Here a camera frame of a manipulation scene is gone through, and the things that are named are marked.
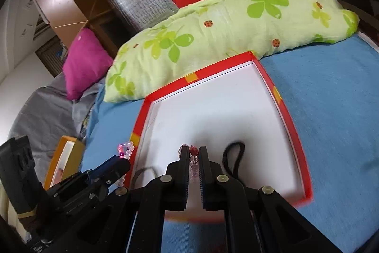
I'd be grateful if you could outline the silver metal bangle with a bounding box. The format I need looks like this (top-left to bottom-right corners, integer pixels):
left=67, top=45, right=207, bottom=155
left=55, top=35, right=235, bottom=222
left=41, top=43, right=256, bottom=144
left=130, top=167, right=158, bottom=189

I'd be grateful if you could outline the magenta pillow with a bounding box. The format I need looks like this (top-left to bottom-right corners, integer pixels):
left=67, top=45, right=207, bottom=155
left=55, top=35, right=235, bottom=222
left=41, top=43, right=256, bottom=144
left=63, top=28, right=113, bottom=100

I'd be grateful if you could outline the pink white small bead bracelet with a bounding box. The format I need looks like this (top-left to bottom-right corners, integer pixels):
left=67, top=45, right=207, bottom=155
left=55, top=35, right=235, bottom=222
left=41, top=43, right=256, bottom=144
left=115, top=140, right=136, bottom=187

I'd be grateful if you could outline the grey blanket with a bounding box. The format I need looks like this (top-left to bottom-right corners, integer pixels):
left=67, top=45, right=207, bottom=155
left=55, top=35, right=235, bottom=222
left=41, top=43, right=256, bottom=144
left=8, top=73, right=105, bottom=183

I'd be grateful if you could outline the pink clear bead bracelet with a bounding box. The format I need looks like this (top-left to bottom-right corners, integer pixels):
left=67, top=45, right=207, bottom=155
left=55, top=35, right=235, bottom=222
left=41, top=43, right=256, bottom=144
left=178, top=143, right=201, bottom=183

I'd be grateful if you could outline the orange open box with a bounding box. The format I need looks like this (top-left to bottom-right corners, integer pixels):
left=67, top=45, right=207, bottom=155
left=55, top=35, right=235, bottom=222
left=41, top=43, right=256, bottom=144
left=43, top=135, right=85, bottom=190

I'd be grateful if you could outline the green floral pillow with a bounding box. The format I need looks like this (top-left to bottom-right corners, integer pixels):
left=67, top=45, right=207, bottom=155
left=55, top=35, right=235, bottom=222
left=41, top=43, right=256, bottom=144
left=104, top=0, right=359, bottom=103

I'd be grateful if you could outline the blue bed cover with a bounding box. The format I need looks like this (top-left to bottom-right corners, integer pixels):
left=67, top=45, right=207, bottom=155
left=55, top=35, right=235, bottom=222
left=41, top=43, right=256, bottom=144
left=81, top=35, right=378, bottom=252

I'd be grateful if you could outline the red white jewelry box tray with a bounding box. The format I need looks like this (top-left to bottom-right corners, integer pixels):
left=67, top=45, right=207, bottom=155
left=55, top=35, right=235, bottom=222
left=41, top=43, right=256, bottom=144
left=125, top=52, right=313, bottom=206

